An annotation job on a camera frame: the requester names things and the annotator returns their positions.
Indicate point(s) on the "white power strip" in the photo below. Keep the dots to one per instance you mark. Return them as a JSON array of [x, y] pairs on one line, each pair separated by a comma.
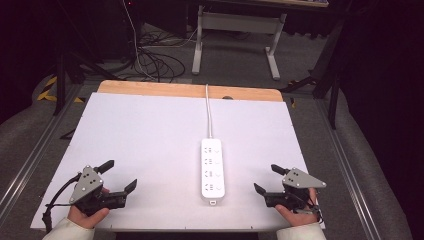
[[212, 173]]

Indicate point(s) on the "white board table cover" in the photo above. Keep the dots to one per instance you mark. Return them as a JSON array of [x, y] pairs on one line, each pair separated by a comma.
[[146, 146]]

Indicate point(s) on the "black metal stand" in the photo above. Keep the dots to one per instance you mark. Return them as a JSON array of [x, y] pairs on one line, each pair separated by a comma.
[[65, 73], [325, 76]]

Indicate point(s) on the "yellow black floor tape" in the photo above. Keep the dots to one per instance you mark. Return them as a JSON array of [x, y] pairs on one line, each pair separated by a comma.
[[50, 90]]

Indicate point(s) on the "white metal frame desk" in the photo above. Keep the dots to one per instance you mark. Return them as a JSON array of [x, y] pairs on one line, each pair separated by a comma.
[[238, 23]]

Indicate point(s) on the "person's left hand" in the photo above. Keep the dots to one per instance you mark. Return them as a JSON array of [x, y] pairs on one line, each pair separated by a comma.
[[86, 219]]

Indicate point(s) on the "aluminium floor rail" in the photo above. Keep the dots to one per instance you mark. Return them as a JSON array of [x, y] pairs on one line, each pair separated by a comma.
[[36, 153], [346, 173]]

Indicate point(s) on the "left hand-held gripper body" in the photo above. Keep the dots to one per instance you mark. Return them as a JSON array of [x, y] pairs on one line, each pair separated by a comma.
[[87, 184]]

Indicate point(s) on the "wooden table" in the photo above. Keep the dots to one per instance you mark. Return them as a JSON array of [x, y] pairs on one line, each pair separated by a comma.
[[160, 88]]

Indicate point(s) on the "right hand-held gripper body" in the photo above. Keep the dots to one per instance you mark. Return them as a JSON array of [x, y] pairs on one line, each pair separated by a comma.
[[300, 181]]

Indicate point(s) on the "person's right hand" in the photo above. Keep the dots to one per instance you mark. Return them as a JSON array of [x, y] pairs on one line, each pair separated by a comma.
[[300, 218]]

